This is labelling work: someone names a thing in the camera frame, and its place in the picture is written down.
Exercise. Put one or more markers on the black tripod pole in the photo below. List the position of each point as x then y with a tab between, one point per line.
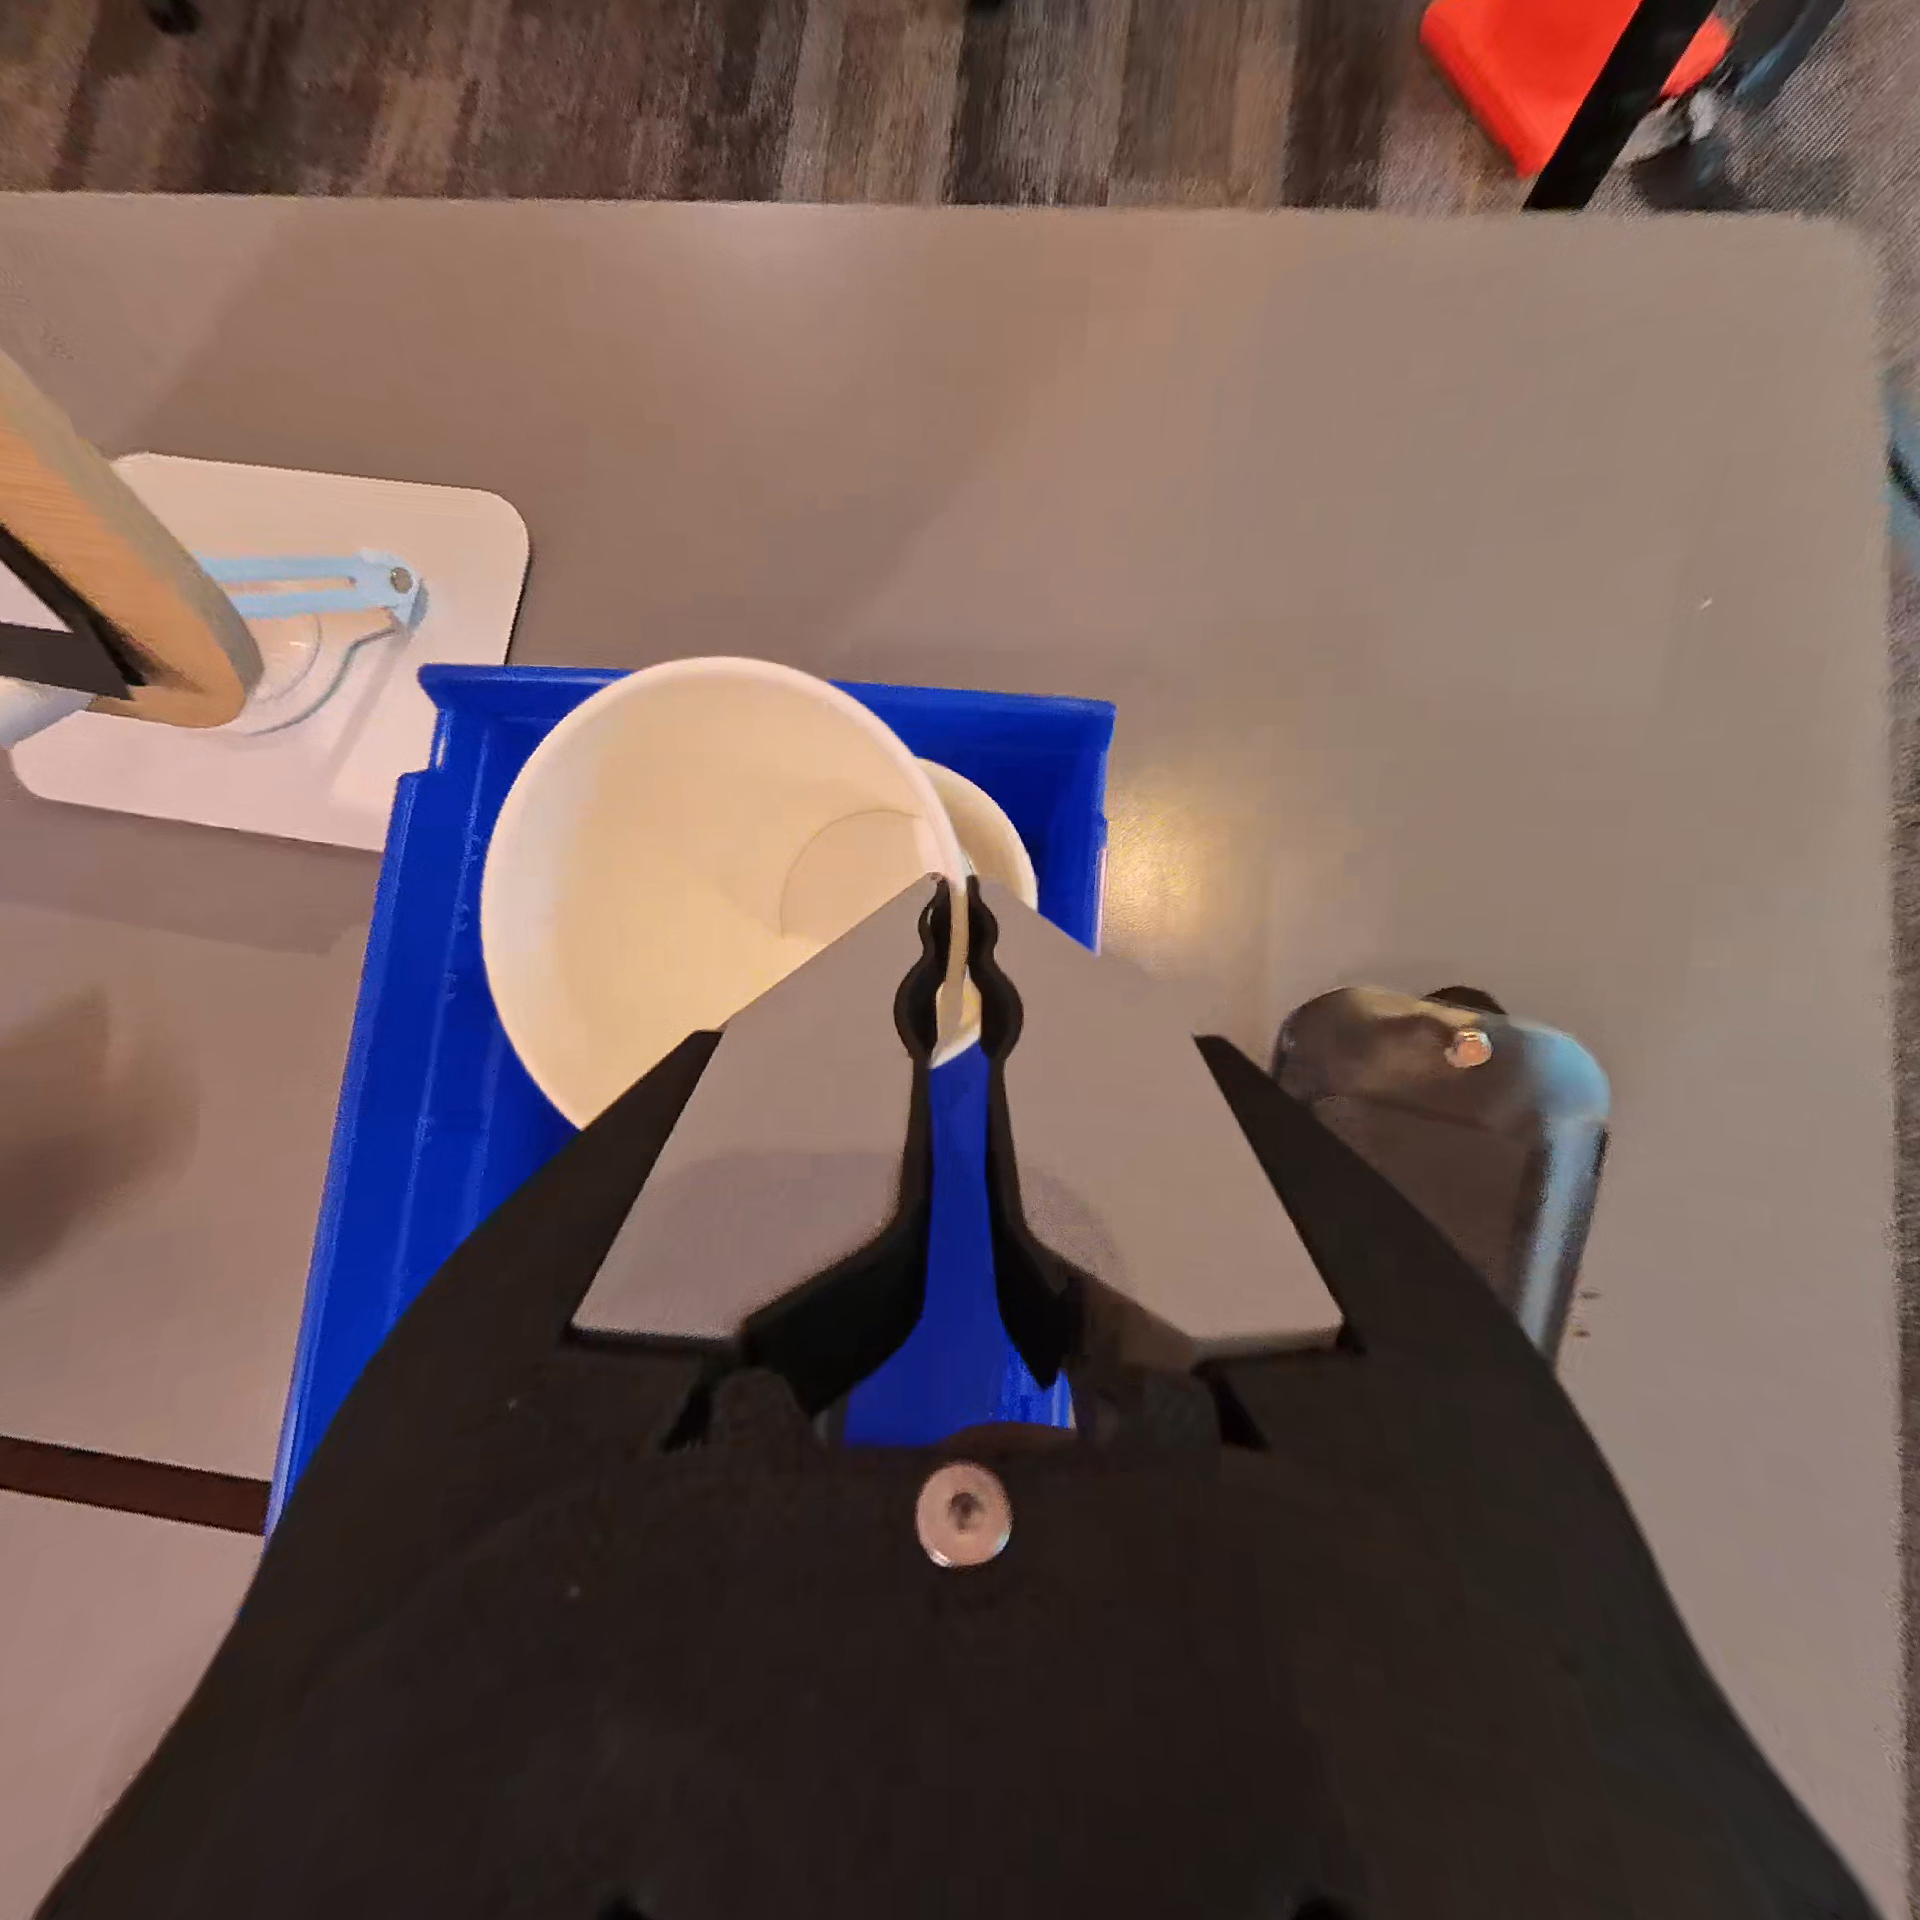
1621	89

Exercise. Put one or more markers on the nested cup stack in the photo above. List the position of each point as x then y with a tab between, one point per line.
997	849

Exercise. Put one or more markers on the metal desk clamp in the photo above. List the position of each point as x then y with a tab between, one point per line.
1440	1154

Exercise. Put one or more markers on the orange traffic cone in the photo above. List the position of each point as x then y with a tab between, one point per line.
1499	76

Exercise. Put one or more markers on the white paper cup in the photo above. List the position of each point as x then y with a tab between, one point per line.
675	886

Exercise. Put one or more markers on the wooden document stand white base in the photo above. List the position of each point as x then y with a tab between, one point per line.
376	721

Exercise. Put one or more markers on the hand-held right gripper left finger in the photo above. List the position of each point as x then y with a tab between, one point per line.
751	1184

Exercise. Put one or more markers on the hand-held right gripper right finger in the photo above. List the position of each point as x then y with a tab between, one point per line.
1155	1184

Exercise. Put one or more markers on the blue plastic bin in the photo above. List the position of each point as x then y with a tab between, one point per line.
420	1142

